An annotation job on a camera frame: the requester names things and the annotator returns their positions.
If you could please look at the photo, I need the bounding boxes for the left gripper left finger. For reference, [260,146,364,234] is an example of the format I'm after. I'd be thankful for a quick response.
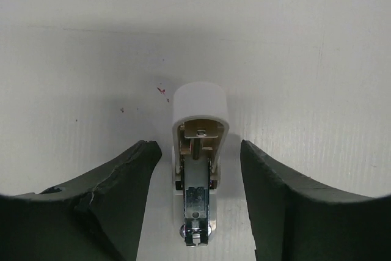
[1,141,162,260]

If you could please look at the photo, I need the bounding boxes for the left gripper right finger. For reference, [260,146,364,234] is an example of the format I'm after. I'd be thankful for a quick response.
[240,141,390,260]

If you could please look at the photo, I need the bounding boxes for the white stapler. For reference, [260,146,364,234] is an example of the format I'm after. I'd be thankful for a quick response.
[172,82,230,248]

